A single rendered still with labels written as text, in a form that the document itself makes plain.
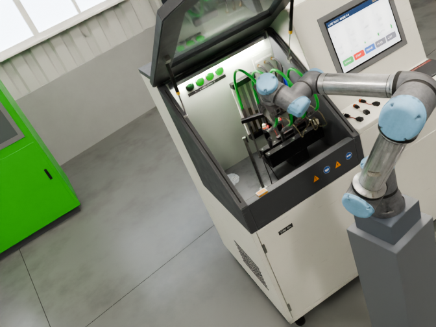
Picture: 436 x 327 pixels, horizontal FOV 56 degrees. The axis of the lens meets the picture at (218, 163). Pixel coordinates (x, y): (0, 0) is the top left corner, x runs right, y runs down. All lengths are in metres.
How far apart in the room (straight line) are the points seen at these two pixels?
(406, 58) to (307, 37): 0.63
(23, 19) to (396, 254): 4.85
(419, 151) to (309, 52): 0.82
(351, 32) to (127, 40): 4.02
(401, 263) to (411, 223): 0.16
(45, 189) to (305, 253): 2.87
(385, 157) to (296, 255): 1.00
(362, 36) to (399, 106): 1.20
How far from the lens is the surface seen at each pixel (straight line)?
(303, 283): 2.38
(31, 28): 5.56
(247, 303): 2.78
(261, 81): 1.45
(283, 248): 2.14
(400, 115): 1.23
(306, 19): 2.21
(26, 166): 4.28
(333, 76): 1.49
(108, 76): 5.83
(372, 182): 1.46
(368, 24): 2.41
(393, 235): 1.74
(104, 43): 5.81
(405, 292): 1.94
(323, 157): 2.03
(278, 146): 2.15
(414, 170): 2.53
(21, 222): 4.51
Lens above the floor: 2.10
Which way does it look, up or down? 31 degrees down
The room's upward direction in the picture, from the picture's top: 24 degrees counter-clockwise
